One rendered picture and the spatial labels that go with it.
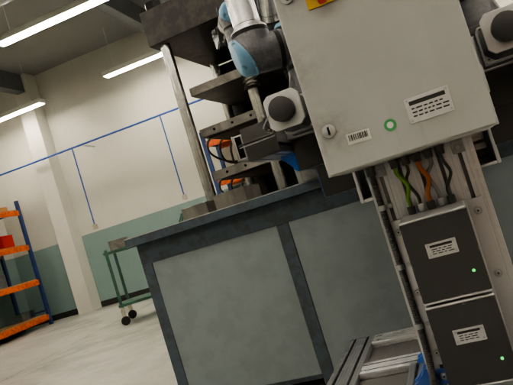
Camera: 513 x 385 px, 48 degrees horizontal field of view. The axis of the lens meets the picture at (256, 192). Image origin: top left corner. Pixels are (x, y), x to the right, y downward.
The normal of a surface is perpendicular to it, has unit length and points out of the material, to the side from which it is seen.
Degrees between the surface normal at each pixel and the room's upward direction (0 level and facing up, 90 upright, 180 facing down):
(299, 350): 90
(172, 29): 90
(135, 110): 90
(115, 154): 90
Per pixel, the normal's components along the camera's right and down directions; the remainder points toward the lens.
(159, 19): -0.33, 0.07
